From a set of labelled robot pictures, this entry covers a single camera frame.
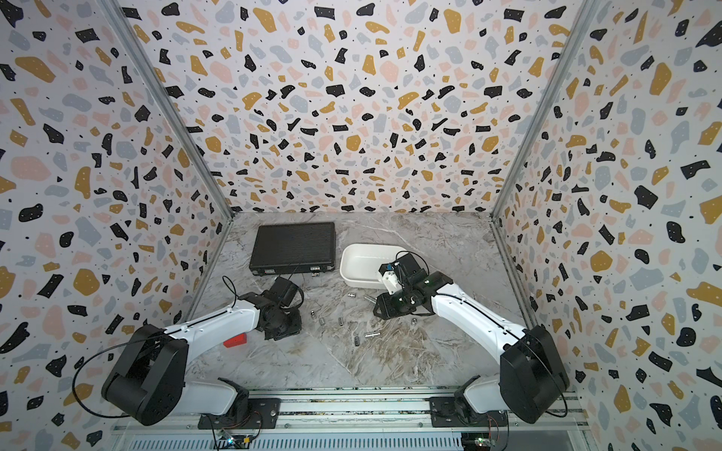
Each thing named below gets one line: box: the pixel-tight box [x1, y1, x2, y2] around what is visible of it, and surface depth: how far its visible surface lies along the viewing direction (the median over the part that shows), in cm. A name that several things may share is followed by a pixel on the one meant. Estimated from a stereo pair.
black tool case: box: [249, 221, 336, 277], surface depth 106 cm
